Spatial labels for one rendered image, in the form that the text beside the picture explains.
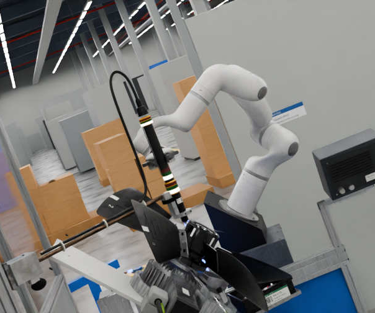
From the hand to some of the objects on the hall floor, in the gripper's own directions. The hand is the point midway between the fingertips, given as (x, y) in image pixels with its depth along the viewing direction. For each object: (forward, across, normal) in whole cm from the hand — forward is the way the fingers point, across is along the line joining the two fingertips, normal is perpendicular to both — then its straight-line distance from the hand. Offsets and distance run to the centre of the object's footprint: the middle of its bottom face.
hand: (161, 159), depth 270 cm
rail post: (-37, +53, +148) cm, 162 cm away
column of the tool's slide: (+40, -59, +149) cm, 165 cm away
